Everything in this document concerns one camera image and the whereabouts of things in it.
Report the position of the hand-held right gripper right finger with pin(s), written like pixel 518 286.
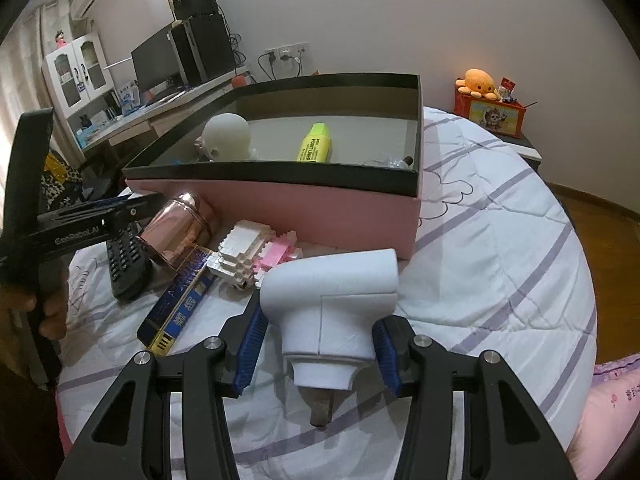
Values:
pixel 387 355

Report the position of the white wall outlet strip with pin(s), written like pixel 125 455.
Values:
pixel 287 53

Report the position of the small pink doll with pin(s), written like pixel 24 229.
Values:
pixel 61 40

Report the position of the white plug adapter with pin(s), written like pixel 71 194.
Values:
pixel 330 300

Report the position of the yellow highlighter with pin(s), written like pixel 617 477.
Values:
pixel 314 145

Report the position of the red cartoon storage box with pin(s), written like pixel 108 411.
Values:
pixel 490 117

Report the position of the beige curtain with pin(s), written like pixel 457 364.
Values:
pixel 25 70

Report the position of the white glass-door cabinet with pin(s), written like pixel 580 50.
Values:
pixel 75 75

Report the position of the bottle with orange cap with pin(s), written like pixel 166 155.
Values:
pixel 239 80

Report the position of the black remote control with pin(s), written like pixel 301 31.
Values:
pixel 125 270

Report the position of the office chair with draped clothes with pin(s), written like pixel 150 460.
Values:
pixel 75 185

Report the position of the black computer monitor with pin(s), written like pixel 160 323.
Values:
pixel 155 60

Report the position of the pink box with black rim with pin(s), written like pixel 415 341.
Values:
pixel 325 210

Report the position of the black speaker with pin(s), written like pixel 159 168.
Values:
pixel 195 2

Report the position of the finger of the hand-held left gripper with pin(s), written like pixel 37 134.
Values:
pixel 135 207
pixel 30 170

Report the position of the white striped quilt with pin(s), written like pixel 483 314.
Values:
pixel 475 260

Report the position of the blue carton with gold print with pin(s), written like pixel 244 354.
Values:
pixel 175 305

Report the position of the pink quilt with purple frill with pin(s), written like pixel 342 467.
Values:
pixel 615 410

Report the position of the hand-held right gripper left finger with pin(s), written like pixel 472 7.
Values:
pixel 247 355

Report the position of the copper metal cup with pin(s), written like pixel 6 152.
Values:
pixel 180 230

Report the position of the orange octopus plush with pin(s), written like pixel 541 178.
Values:
pixel 477 82

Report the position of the white desk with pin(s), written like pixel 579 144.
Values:
pixel 150 110

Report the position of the white and pink block toy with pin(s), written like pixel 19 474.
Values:
pixel 240 250

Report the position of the blue and white box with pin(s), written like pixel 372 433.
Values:
pixel 127 97

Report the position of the black-topped white shelf unit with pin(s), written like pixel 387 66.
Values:
pixel 530 150

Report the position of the black computer tower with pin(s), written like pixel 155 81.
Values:
pixel 205 50

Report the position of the small red and white card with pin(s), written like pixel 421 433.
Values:
pixel 509 87

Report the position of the white round-headed figurine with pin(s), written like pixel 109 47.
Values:
pixel 227 135

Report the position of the person's left hand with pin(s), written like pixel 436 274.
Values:
pixel 54 315

